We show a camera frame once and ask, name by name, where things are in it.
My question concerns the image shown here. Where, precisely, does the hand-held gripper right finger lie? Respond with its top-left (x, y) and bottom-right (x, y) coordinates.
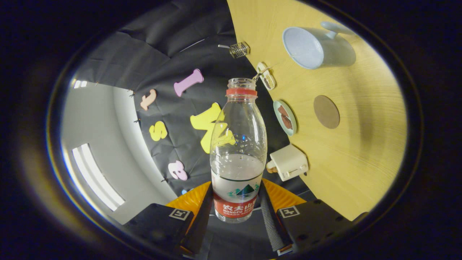
top-left (258, 178), bottom-right (354, 257)

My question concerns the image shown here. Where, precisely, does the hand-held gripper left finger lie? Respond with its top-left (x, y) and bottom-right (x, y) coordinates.
top-left (123, 181), bottom-right (213, 257)

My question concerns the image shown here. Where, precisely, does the clear plastic bottle red label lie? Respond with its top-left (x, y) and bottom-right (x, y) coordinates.
top-left (210, 78), bottom-right (268, 224)

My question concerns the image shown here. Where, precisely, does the round brown coaster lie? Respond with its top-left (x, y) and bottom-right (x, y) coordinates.
top-left (313, 95), bottom-right (340, 129)

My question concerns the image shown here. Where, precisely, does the pale blue cup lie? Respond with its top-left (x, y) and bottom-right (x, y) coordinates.
top-left (282, 21), bottom-right (357, 70)

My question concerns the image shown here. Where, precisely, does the white toaster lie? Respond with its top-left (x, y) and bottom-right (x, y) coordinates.
top-left (266, 144), bottom-right (309, 182)

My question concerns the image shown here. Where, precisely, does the pale green plate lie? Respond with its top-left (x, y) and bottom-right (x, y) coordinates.
top-left (273, 100), bottom-right (297, 137)

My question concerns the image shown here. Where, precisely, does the wooden table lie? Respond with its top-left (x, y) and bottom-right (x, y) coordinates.
top-left (227, 0), bottom-right (407, 221)

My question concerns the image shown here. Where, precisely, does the white divided dish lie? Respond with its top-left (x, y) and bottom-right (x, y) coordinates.
top-left (256, 62), bottom-right (276, 91)

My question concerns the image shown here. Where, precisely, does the black backdrop cloth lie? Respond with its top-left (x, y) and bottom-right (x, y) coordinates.
top-left (74, 0), bottom-right (318, 255)

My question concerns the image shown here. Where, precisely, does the wire mesh holder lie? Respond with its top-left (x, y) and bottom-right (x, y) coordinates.
top-left (230, 41), bottom-right (251, 59)

